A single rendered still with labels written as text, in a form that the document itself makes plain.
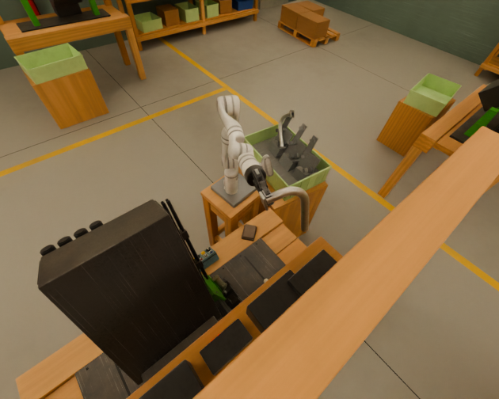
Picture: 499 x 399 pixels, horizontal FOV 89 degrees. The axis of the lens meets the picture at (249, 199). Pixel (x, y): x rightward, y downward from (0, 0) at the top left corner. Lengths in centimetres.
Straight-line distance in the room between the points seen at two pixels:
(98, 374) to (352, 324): 128
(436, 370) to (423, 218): 232
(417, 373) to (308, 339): 236
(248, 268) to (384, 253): 112
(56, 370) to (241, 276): 93
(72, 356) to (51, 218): 196
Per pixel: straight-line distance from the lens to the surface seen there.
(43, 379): 162
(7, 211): 362
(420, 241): 50
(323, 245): 90
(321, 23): 638
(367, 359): 253
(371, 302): 41
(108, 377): 150
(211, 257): 149
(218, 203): 179
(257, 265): 151
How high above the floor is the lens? 230
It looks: 53 degrees down
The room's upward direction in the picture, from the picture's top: 5 degrees clockwise
